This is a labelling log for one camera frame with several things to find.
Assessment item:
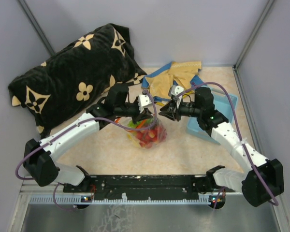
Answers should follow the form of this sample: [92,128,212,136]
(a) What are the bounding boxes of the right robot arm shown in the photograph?
[159,86,284,207]

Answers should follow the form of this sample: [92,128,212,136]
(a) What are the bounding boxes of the clear zip top bag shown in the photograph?
[115,118,167,149]

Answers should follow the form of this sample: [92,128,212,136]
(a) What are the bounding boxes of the green grapes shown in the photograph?
[128,119,151,129]

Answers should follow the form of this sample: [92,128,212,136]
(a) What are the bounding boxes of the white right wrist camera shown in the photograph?
[168,85,184,103]

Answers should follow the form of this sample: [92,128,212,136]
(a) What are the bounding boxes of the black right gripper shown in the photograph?
[159,99,202,122]

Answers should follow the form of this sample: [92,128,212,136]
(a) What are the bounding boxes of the yellow banana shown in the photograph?
[127,134,140,147]

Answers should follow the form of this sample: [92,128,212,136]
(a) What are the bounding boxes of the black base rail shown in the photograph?
[63,175,220,201]

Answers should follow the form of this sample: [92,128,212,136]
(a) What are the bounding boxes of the black floral pillow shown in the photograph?
[8,24,145,138]

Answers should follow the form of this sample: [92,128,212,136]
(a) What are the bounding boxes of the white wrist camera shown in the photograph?
[137,94,154,112]
[168,85,184,103]

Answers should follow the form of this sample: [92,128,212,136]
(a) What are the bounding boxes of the yellow blue cartoon cloth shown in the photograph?
[142,61,203,102]

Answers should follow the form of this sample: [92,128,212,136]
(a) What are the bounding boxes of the light blue plastic basket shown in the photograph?
[186,87,234,145]

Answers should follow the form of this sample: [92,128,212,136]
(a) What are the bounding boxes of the red strawberries bunch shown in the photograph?
[135,125,167,149]

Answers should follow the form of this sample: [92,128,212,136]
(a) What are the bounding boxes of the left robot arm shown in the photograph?
[20,84,157,192]

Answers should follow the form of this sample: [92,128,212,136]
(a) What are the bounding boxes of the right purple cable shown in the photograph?
[175,82,280,210]

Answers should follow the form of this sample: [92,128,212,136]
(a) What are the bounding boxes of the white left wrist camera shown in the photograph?
[137,94,154,112]

